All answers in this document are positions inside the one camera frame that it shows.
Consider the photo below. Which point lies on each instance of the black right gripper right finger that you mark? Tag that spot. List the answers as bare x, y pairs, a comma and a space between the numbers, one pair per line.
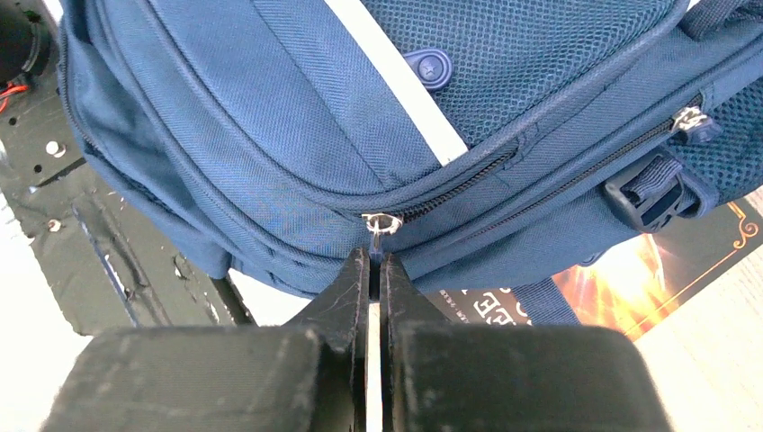
439, 375

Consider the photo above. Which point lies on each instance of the navy blue backpack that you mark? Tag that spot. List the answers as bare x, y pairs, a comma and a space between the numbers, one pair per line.
486, 144

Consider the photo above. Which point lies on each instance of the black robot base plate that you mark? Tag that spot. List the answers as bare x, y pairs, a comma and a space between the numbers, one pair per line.
104, 262

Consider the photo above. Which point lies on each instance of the dark Three Days book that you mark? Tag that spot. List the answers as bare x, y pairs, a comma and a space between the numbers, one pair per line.
635, 285

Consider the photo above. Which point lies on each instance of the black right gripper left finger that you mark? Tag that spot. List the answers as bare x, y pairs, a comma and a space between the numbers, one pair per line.
307, 374

